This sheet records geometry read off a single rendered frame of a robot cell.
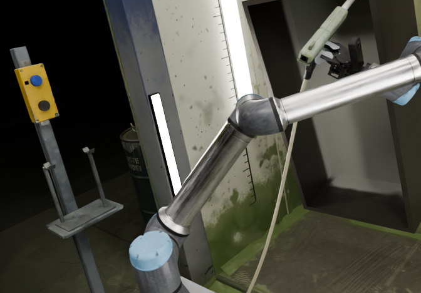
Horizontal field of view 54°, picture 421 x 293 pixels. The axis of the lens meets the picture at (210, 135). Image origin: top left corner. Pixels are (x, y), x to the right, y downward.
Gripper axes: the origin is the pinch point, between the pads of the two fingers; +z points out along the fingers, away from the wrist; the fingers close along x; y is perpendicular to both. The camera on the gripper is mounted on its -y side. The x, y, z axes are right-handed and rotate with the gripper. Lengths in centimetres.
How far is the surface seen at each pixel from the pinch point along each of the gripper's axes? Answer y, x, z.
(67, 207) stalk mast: 99, -77, 74
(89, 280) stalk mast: 130, -95, 50
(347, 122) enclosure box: 79, 42, -24
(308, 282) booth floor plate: 138, -27, -51
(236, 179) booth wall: 136, 5, 17
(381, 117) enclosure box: 64, 43, -37
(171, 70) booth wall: 69, 8, 70
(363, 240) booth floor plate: 150, 22, -71
